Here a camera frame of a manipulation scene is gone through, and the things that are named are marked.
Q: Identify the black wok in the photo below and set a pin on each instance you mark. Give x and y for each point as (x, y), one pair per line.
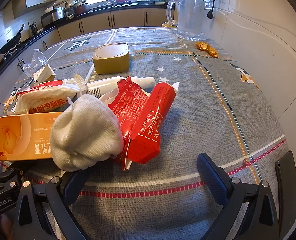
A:
(11, 42)

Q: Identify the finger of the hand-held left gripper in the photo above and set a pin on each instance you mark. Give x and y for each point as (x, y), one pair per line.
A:
(3, 177)

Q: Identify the silver electric cooker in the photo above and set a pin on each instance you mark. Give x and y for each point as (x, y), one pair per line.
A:
(55, 15)

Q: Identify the white cloth bundle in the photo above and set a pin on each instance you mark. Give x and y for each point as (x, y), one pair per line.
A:
(85, 135)

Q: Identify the orange carton box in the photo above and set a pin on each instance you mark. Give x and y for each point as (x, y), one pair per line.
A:
(20, 135)

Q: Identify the white packet with red label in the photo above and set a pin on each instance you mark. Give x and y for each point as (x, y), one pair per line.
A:
(48, 97)

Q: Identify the clear plastic wrapper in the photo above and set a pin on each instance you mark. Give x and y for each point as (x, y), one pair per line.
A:
(34, 61)

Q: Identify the brown cooking pot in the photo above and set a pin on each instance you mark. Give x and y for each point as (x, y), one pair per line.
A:
(81, 8)

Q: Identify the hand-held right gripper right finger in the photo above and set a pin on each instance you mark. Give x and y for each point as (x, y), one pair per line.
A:
(212, 180)

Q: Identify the torn red carton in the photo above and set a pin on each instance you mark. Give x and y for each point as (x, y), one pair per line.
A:
(143, 125)

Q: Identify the gold tin box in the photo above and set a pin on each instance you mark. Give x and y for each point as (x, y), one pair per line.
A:
(110, 63)

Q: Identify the yellow plastic bag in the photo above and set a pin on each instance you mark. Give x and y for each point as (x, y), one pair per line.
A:
(167, 25)

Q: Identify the white spray bottle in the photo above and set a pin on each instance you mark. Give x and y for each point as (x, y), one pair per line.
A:
(105, 86)

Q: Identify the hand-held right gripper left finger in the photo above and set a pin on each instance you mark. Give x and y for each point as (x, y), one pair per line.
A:
(73, 190)

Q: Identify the small white carton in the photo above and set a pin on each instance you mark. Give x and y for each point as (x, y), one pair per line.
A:
(44, 75)

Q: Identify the steel kettle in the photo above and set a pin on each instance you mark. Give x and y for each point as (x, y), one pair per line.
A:
(32, 29)

